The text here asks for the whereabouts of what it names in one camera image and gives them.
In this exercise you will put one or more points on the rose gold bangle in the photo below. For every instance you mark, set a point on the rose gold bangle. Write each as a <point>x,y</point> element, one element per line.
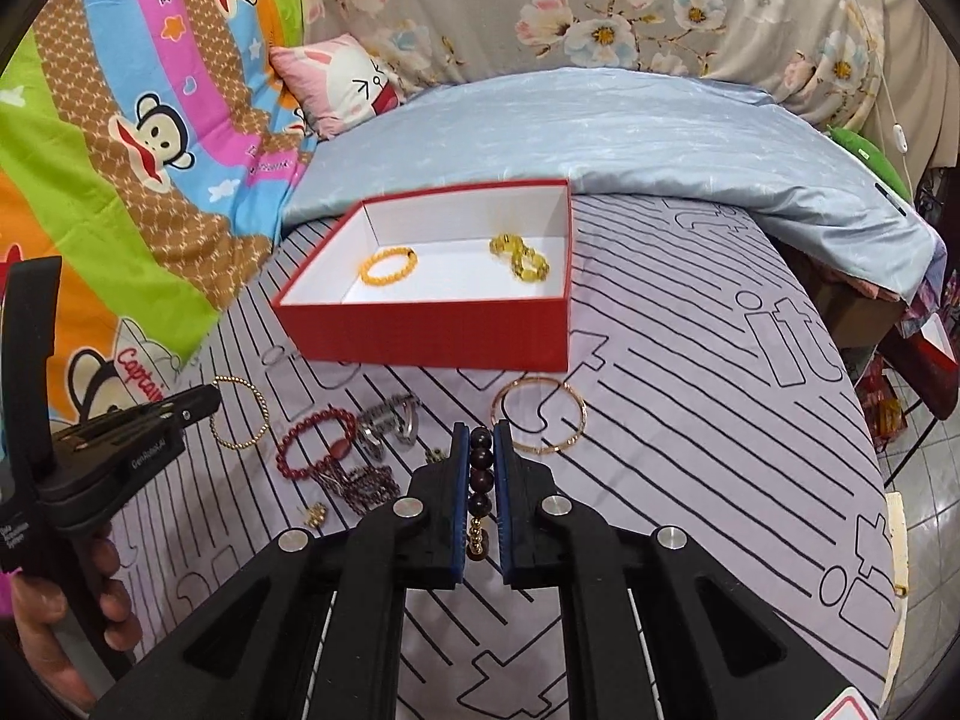
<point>584,416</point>

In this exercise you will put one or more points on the green plush cushion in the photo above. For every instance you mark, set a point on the green plush cushion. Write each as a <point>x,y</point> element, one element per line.
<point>862,150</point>

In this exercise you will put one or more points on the person's left hand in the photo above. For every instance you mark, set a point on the person's left hand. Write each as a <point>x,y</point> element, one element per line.
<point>45,637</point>

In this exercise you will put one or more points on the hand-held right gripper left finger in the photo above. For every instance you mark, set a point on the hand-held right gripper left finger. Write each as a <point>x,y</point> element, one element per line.
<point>459,480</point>

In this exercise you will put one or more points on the brown cardboard box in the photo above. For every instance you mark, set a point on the brown cardboard box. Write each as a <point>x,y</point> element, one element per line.
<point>847,307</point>

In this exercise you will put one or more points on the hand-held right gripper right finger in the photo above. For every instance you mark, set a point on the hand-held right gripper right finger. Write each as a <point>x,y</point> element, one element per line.
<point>504,495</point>

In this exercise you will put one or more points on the gold beaded bangle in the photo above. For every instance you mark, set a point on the gold beaded bangle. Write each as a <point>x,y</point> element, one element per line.
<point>268,411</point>

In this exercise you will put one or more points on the pink rabbit pillow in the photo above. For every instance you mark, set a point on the pink rabbit pillow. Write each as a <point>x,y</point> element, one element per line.
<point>337,82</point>

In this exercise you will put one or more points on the cartoon monkey blanket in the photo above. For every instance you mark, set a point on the cartoon monkey blanket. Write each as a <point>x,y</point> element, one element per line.
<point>112,240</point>

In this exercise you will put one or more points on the striped bed sheet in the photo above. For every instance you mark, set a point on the striped bed sheet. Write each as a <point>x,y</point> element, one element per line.
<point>675,465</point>

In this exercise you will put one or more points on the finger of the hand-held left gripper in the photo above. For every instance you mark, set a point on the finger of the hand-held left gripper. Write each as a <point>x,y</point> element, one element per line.
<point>187,403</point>

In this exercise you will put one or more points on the silver metal watch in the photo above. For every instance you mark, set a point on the silver metal watch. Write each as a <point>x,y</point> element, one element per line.
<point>375,420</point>

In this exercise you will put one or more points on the light blue quilt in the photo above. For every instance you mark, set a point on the light blue quilt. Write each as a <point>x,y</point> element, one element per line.
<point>600,135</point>

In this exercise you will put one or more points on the red paper bag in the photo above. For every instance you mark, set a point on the red paper bag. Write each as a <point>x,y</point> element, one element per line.
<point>930,375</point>

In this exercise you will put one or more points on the small gold earring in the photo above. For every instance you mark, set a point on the small gold earring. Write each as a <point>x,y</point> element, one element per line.
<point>315,516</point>

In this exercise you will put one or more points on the red cardboard box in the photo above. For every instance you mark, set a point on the red cardboard box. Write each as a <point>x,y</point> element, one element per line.
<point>420,330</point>

